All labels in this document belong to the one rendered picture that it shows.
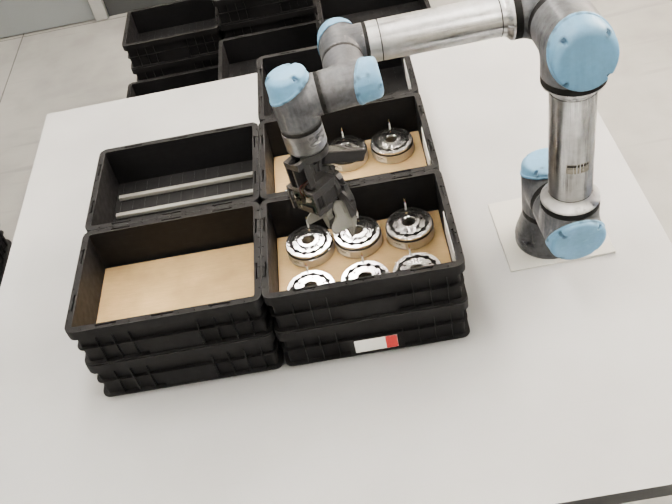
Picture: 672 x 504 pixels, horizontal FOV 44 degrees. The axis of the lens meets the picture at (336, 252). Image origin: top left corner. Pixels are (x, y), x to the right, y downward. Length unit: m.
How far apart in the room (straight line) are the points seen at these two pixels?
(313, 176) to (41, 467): 0.83
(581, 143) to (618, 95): 2.04
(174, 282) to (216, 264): 0.10
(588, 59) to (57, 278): 1.39
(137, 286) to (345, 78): 0.74
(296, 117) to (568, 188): 0.55
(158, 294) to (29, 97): 2.74
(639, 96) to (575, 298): 1.87
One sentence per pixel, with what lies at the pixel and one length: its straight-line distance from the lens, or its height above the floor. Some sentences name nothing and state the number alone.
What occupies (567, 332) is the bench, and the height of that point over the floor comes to 0.70.
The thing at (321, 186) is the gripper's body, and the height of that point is 1.14.
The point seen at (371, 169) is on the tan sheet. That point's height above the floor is 0.83.
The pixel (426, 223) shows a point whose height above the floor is 0.86.
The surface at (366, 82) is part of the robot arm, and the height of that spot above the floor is 1.32.
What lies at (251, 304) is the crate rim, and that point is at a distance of 1.65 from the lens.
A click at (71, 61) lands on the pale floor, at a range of 4.67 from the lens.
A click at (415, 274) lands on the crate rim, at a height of 0.93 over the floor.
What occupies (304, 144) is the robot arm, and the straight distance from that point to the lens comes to 1.48.
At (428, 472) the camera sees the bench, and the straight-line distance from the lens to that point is 1.63.
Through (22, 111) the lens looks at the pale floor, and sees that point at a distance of 4.41.
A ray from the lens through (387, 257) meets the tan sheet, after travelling 1.80.
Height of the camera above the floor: 2.10
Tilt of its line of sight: 44 degrees down
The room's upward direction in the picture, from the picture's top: 13 degrees counter-clockwise
